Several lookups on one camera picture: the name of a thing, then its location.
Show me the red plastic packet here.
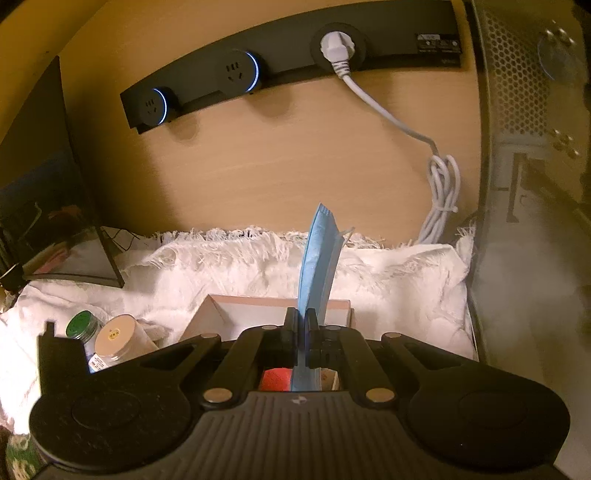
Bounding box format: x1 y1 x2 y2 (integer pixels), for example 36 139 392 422
257 368 293 392

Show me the glass jar green lid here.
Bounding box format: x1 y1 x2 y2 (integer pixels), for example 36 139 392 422
65 310 103 359

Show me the black monitor screen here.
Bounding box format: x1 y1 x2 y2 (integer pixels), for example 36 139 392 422
1 59 124 292

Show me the black wall power strip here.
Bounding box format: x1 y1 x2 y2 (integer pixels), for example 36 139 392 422
120 1 462 133

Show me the blue white tissue packet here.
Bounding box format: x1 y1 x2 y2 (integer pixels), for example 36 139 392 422
88 354 108 373

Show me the clear jar beige lid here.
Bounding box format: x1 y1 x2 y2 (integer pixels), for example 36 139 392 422
95 314 158 367

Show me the white coiled power cable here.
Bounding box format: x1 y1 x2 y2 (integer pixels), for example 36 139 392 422
341 73 462 246

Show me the blue surgical face mask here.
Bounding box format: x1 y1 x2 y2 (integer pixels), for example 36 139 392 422
290 204 345 392

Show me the white textured cloth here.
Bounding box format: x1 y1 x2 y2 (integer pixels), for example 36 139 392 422
1 227 476 433

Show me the white power plug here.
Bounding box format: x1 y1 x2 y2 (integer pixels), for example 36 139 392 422
321 31 356 79

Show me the pink cardboard gift box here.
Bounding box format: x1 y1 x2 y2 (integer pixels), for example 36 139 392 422
178 295 352 391

